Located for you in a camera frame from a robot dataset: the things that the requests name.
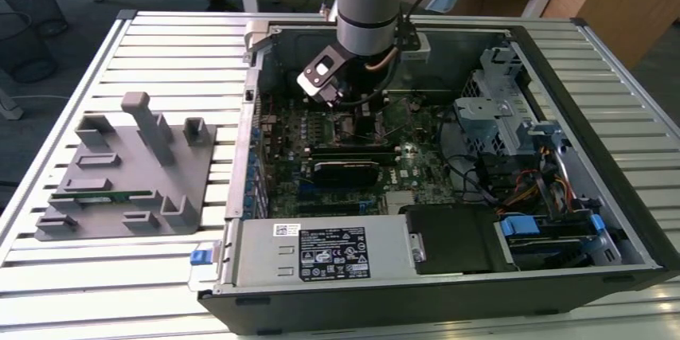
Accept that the silver drive cage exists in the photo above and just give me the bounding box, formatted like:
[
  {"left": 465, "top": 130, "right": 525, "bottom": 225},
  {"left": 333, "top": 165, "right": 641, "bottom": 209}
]
[{"left": 453, "top": 47, "right": 573, "bottom": 158}]

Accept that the black RAM stick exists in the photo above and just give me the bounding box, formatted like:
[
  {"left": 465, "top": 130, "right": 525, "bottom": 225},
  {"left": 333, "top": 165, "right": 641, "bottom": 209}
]
[{"left": 310, "top": 154, "right": 402, "bottom": 166}]

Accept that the metal socket cover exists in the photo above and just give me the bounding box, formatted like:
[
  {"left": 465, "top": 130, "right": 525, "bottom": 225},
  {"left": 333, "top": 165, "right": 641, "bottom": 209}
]
[{"left": 378, "top": 96, "right": 421, "bottom": 138}]

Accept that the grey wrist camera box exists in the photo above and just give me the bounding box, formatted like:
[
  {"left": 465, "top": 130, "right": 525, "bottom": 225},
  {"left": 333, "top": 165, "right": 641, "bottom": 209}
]
[{"left": 400, "top": 33, "right": 432, "bottom": 63}]

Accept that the green RAM stick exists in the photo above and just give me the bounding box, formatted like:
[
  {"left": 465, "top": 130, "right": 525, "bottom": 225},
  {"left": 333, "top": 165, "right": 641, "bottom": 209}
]
[{"left": 68, "top": 190, "right": 132, "bottom": 202}]

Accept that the CPU socket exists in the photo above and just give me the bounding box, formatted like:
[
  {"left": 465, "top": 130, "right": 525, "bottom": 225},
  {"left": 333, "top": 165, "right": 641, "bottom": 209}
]
[{"left": 329, "top": 111, "right": 392, "bottom": 147}]

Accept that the black plastic shroud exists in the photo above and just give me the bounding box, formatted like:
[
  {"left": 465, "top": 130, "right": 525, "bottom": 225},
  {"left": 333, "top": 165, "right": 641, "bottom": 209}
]
[{"left": 397, "top": 203, "right": 520, "bottom": 276}]

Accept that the small silver chipset heatsink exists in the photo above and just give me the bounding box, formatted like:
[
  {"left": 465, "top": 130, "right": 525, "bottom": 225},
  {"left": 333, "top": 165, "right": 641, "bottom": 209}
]
[{"left": 384, "top": 191, "right": 416, "bottom": 213}]

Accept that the green motherboard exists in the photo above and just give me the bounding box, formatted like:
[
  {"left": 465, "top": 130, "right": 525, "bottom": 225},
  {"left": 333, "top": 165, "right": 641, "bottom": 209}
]
[{"left": 253, "top": 92, "right": 462, "bottom": 217}]

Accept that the grey parts rack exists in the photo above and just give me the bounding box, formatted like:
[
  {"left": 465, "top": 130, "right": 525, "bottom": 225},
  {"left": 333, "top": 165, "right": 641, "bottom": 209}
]
[{"left": 33, "top": 92, "right": 218, "bottom": 242}]

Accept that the black disk drive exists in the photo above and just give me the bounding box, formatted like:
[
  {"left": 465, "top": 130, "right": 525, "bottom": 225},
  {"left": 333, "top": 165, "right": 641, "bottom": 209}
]
[{"left": 506, "top": 236, "right": 596, "bottom": 272}]

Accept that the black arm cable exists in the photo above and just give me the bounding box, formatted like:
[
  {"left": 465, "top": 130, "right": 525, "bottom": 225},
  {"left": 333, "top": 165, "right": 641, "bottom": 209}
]
[{"left": 381, "top": 0, "right": 468, "bottom": 96}]

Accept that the black open PC case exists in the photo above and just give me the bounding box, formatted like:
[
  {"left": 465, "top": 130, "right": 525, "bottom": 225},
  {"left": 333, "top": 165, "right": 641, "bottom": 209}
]
[{"left": 188, "top": 19, "right": 680, "bottom": 336}]

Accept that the wire mesh waste bin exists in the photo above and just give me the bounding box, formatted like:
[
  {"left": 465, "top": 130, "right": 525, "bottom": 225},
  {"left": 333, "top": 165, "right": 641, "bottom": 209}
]
[
  {"left": 0, "top": 0, "right": 70, "bottom": 38},
  {"left": 0, "top": 11, "right": 60, "bottom": 84}
]

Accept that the blue disk carrier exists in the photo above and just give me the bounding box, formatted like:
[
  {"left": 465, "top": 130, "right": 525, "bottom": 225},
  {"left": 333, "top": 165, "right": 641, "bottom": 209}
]
[{"left": 501, "top": 216, "right": 541, "bottom": 240}]

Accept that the black cable bundle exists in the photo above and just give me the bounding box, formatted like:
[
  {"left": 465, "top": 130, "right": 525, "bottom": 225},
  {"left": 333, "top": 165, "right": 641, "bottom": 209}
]
[{"left": 474, "top": 152, "right": 520, "bottom": 197}]

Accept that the grey table leg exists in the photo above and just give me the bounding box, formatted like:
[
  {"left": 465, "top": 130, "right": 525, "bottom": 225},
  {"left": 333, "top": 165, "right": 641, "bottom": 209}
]
[{"left": 0, "top": 72, "right": 25, "bottom": 120}]

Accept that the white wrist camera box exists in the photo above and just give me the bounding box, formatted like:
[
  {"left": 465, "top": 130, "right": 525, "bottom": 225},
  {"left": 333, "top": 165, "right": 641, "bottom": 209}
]
[{"left": 296, "top": 43, "right": 348, "bottom": 107}]

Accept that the silver power supply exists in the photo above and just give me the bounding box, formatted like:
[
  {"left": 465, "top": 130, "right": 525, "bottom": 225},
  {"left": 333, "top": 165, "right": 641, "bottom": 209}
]
[{"left": 233, "top": 214, "right": 418, "bottom": 287}]

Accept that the orange yellow wire bundle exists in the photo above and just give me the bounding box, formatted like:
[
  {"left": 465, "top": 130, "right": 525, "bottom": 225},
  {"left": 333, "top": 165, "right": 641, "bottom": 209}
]
[{"left": 498, "top": 168, "right": 578, "bottom": 213}]

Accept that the black graphics card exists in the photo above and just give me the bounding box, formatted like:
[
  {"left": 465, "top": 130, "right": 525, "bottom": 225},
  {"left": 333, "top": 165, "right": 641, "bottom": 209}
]
[{"left": 310, "top": 159, "right": 382, "bottom": 190}]

